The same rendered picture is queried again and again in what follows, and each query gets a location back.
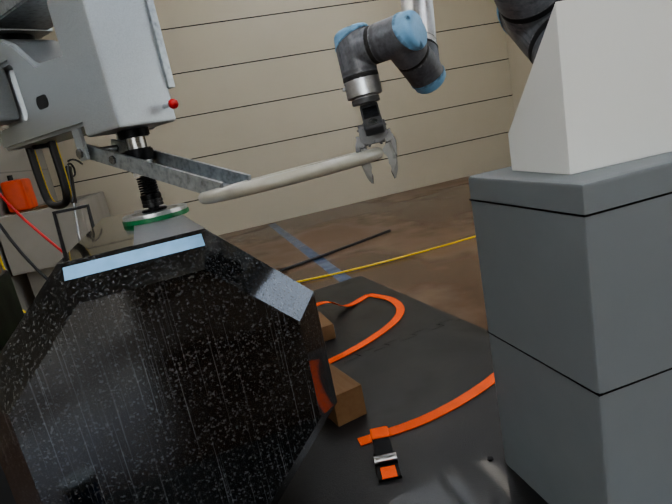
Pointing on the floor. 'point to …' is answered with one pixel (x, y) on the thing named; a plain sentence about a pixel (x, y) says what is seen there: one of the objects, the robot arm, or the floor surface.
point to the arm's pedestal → (581, 326)
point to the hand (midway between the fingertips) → (382, 176)
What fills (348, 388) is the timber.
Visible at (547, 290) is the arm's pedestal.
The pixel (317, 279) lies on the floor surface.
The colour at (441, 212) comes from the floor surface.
